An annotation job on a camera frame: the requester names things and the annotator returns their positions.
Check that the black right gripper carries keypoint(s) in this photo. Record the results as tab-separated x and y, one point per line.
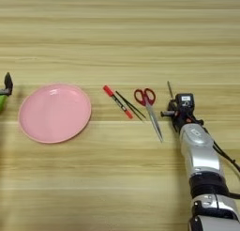
182	115

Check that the pink round plate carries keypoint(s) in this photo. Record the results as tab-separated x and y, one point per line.
54	114

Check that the red marker pen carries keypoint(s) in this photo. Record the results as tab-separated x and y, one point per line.
118	101

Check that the black box white label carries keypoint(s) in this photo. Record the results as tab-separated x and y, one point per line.
185	100

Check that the green object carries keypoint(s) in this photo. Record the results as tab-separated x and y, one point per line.
2	102

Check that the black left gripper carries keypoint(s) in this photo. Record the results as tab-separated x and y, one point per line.
3	92

